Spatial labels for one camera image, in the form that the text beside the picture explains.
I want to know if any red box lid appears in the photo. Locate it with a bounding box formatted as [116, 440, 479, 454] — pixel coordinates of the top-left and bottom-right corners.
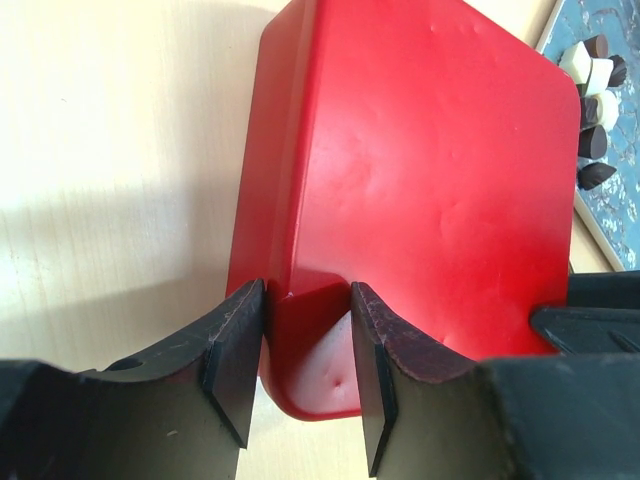
[227, 1, 580, 421]

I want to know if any white square chocolate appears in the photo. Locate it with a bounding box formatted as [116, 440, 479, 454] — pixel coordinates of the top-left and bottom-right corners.
[559, 41, 592, 85]

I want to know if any blue floral tray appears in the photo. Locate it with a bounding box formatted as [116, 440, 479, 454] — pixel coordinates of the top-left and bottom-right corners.
[534, 0, 640, 271]

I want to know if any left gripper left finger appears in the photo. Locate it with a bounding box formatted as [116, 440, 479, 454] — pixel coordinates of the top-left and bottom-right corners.
[1, 280, 265, 479]

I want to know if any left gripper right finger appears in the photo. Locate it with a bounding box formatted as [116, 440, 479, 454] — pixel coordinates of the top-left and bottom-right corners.
[351, 282, 639, 479]

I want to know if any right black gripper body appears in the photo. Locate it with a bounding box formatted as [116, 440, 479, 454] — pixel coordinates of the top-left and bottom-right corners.
[530, 271, 639, 354]

